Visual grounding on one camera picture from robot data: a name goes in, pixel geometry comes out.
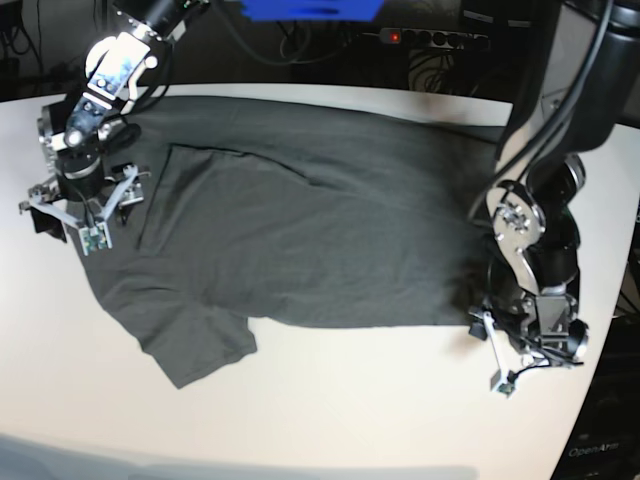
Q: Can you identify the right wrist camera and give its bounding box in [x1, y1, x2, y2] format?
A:
[78, 222, 112, 256]

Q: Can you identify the blue plastic bin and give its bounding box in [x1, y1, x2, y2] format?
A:
[241, 0, 384, 22]

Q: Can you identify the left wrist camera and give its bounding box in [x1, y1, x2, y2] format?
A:
[490, 370, 516, 398]

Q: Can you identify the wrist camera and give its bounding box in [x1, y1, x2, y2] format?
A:
[78, 222, 112, 256]
[490, 370, 516, 398]

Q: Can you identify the dark grey T-shirt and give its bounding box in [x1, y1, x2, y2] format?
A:
[80, 97, 501, 388]

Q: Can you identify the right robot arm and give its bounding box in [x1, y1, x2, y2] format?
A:
[19, 1, 209, 254]

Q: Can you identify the black power strip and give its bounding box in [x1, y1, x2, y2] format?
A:
[376, 28, 491, 51]

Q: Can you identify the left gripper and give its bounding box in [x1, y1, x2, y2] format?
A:
[468, 294, 589, 371]

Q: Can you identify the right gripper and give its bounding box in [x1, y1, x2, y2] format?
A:
[19, 159, 150, 243]

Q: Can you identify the black OpenArm base box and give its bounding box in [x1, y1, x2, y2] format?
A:
[552, 317, 639, 479]

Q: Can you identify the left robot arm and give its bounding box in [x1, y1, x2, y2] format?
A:
[471, 1, 639, 369]

